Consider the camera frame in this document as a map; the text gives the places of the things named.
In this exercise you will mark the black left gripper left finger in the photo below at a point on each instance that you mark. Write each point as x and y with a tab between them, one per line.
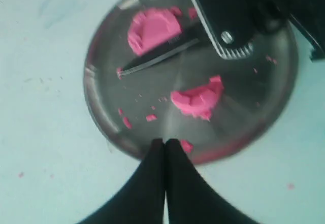
142	198

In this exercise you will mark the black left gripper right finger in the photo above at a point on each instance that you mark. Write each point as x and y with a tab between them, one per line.
190	198

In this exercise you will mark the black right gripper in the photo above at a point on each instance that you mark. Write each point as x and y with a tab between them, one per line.
230	28

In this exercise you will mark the black knife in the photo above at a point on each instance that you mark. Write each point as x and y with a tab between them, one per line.
190	37

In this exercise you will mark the pink clay lump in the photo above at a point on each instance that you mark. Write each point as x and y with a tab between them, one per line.
151	28
199	101

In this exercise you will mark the round steel plate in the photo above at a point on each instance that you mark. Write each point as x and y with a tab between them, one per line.
133	110

